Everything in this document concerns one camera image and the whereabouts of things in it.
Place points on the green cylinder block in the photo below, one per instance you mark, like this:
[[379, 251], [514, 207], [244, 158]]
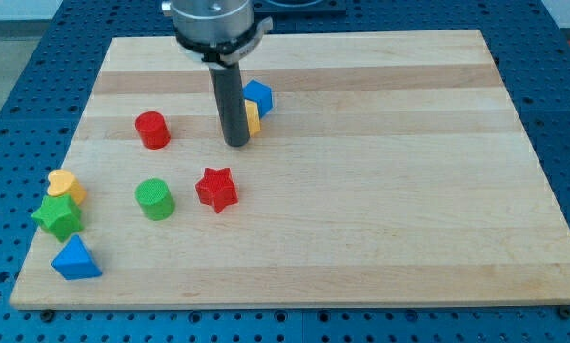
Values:
[[155, 199]]

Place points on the blue cube block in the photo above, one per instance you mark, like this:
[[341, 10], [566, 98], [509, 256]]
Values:
[[261, 94]]

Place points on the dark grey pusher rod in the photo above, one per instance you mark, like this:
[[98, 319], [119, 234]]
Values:
[[228, 92]]

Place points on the red star block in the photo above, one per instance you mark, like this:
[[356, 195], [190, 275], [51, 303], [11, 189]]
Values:
[[217, 189]]

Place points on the blue triangle block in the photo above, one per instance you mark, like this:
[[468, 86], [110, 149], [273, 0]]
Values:
[[75, 261]]

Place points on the red cylinder block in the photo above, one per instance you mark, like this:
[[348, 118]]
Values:
[[152, 129]]

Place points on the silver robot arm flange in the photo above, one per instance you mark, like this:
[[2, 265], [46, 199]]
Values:
[[218, 33]]

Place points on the yellow hexagon block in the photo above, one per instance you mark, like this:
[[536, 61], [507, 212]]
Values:
[[253, 119]]

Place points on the yellow heart block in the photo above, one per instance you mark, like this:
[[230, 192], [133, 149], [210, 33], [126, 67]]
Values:
[[63, 182]]

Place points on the wooden board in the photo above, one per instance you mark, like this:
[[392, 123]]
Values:
[[392, 171]]

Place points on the green star block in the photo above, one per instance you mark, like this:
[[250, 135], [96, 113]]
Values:
[[59, 216]]

